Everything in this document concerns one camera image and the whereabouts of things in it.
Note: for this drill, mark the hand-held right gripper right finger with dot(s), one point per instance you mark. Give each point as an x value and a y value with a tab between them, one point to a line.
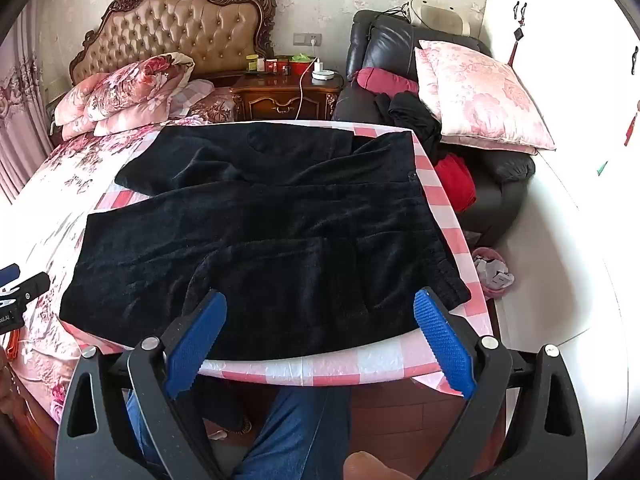
445	340

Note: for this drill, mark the person's right hand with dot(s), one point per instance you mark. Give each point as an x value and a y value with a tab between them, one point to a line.
372	467

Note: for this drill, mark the pink floral bed sheet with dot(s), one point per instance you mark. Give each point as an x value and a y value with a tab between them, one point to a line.
55	180

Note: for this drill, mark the beige neck massager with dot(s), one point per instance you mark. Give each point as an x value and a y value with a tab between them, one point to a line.
442	17

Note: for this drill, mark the black pants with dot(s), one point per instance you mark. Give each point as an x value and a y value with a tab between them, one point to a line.
250	240

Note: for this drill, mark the red box with green tissue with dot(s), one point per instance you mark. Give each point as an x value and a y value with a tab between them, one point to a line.
302	65

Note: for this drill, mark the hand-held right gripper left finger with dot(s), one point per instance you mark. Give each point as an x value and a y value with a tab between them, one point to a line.
195	345

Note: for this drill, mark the brown slipper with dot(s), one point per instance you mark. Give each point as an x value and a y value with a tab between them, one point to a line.
232	427

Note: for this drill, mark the floral pink bed pillows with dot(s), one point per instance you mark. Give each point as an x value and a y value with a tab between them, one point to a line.
130	90

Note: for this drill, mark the white charger plug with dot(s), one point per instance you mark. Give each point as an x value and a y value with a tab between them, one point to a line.
320	64

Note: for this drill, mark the black clothes pile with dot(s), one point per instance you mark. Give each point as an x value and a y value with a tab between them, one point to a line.
410	115

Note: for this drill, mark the pink patterned curtain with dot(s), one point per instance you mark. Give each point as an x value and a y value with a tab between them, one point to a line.
20	125

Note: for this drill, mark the carved wooden nightstand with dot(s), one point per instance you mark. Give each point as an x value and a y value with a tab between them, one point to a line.
280	102

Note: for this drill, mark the tufted leather carved headboard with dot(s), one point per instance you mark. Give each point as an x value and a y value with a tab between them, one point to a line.
185	25

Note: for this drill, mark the white wall socket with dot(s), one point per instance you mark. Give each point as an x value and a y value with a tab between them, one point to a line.
307	38

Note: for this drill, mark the pale checkered pillow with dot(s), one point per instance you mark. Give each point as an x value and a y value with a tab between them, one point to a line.
197	92

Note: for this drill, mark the yellow lid bottle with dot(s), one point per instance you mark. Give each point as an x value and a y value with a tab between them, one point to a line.
252	63

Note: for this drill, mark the small red boxes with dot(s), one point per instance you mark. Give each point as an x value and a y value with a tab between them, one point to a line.
276	66

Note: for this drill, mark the white wardrobe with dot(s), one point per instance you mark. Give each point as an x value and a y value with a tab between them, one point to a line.
565	210

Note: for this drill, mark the black tassel ornament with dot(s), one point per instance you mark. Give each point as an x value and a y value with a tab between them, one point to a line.
517	35

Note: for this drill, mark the dark floral pillow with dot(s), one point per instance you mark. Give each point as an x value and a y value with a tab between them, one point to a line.
212	108

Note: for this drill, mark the pink waste bin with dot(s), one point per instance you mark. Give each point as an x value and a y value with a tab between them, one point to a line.
492	272

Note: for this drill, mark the person's leg in jeans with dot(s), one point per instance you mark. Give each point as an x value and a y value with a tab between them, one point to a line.
295	435

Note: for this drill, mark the black leather armchair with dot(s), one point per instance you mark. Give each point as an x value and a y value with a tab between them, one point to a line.
380	40

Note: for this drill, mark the red white checkered tablecloth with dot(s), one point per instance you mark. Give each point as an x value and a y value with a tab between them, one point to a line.
350	366

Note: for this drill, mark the red cloth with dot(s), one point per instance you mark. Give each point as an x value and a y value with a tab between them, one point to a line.
457	180

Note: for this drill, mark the dark red cushion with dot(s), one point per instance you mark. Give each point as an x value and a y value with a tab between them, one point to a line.
385	80

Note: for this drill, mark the white round device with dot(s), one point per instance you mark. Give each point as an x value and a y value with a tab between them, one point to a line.
324	76

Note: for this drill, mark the pink floral cushion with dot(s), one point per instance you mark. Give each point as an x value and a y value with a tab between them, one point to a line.
426	77
480	90

